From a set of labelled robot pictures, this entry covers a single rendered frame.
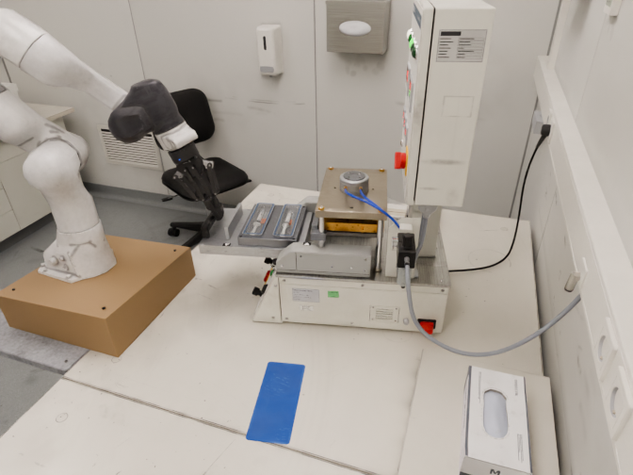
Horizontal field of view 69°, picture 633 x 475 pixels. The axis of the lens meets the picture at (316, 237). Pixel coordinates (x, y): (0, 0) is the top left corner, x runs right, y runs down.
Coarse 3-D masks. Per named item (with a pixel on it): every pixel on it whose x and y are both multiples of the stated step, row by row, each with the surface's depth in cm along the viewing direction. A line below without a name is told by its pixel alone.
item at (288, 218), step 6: (288, 204) 141; (288, 210) 138; (294, 210) 138; (282, 216) 135; (288, 216) 135; (294, 216) 135; (282, 222) 132; (288, 222) 132; (294, 222) 132; (276, 228) 129; (282, 228) 129; (288, 228) 129; (294, 228) 129; (276, 234) 127; (282, 234) 127; (288, 234) 126
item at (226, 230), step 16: (224, 208) 147; (240, 208) 141; (224, 224) 138; (240, 224) 138; (304, 224) 137; (208, 240) 131; (224, 240) 131; (304, 240) 130; (256, 256) 129; (272, 256) 128
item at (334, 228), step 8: (328, 224) 121; (336, 224) 121; (344, 224) 120; (352, 224) 120; (360, 224) 120; (368, 224) 120; (376, 224) 119; (328, 232) 122; (336, 232) 122; (344, 232) 122; (352, 232) 122; (360, 232) 121; (368, 232) 121; (376, 232) 120
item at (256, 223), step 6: (258, 204) 142; (264, 204) 142; (270, 204) 142; (258, 210) 138; (264, 210) 138; (270, 210) 138; (252, 216) 135; (258, 216) 135; (264, 216) 135; (252, 222) 132; (258, 222) 132; (264, 222) 132; (246, 228) 129; (252, 228) 129; (258, 228) 129; (258, 234) 127
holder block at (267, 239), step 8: (280, 208) 141; (304, 208) 141; (272, 216) 137; (304, 216) 139; (272, 224) 133; (240, 232) 130; (264, 232) 129; (272, 232) 129; (296, 232) 129; (240, 240) 128; (248, 240) 127; (256, 240) 127; (264, 240) 127; (272, 240) 126; (280, 240) 126; (288, 240) 126; (296, 240) 125
